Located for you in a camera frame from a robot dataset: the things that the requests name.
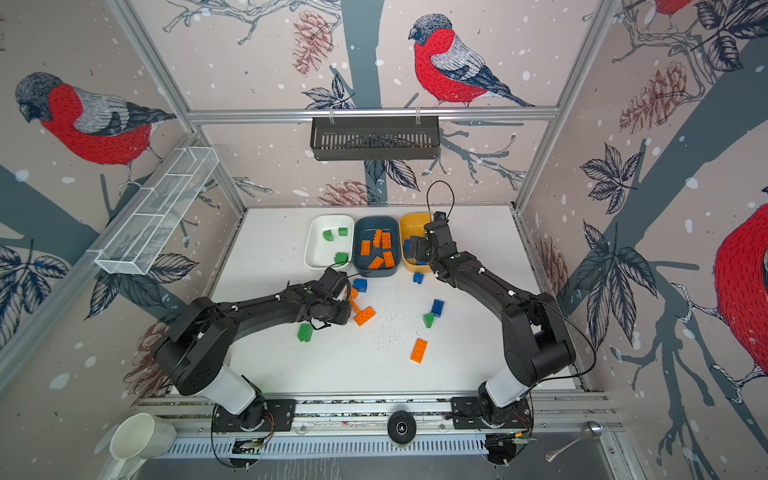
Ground black round knob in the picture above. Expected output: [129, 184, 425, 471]
[387, 410, 417, 446]

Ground white plastic bin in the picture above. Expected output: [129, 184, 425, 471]
[304, 214, 354, 271]

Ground blue lego brick mid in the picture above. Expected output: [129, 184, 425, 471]
[431, 299, 444, 318]

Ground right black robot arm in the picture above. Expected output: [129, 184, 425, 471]
[409, 211, 576, 424]

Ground black wire wall basket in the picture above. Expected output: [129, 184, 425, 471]
[310, 116, 441, 161]

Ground yellow plastic bin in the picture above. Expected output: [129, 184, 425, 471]
[399, 212, 432, 275]

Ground orange lego brick tilted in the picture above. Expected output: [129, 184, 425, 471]
[354, 307, 376, 326]

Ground white ceramic mug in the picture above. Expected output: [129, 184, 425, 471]
[110, 413, 177, 460]

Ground dark teal plastic bin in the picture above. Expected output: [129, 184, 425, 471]
[351, 216, 401, 278]

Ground green lego brick lone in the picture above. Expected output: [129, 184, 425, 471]
[297, 323, 314, 343]

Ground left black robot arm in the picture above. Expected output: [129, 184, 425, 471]
[151, 267, 351, 416]

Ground metal spoon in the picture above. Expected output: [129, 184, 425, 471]
[545, 420, 603, 463]

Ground orange lego brick lone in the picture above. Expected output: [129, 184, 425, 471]
[410, 338, 428, 364]

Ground white mesh wall shelf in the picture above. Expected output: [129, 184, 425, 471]
[95, 146, 219, 275]

